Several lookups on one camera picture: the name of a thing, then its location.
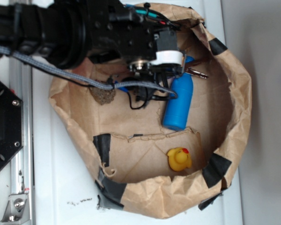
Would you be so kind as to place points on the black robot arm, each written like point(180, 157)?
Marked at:
point(59, 33)

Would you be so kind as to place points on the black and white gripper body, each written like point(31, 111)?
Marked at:
point(143, 39)

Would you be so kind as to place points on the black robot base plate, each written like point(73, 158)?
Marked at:
point(10, 125)

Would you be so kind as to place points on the metal corner bracket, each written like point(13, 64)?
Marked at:
point(17, 211)

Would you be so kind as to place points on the yellow rubber duck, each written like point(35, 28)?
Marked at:
point(179, 159)

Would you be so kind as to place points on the aluminium frame rail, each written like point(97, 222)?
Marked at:
point(21, 165)

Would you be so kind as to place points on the brown paper bag bin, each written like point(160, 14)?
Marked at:
point(125, 150)

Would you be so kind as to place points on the silver key bunch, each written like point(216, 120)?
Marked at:
point(189, 69)

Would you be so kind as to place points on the blue plastic bottle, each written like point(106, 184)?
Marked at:
point(177, 110)

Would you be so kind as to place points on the brown rough stone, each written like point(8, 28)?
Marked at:
point(102, 96)

